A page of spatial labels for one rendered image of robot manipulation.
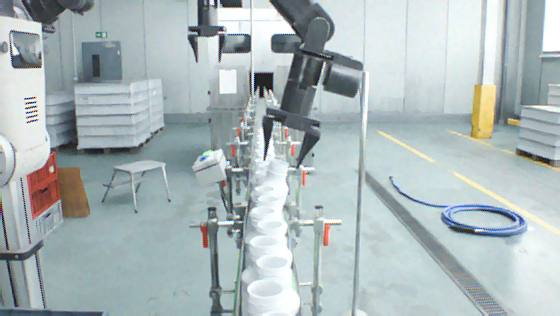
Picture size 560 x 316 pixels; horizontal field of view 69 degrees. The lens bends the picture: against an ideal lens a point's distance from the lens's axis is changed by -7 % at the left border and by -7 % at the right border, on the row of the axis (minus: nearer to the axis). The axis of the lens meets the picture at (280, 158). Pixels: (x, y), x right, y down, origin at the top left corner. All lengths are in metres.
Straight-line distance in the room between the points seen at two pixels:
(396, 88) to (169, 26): 5.95
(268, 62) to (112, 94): 2.97
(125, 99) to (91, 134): 0.83
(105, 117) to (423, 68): 7.88
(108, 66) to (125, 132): 4.39
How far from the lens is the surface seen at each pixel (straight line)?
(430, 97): 11.88
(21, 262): 1.23
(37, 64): 1.19
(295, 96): 0.77
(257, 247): 0.52
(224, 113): 5.53
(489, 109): 9.57
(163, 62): 11.26
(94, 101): 7.53
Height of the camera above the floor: 1.37
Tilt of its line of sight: 12 degrees down
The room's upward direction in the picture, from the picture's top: straight up
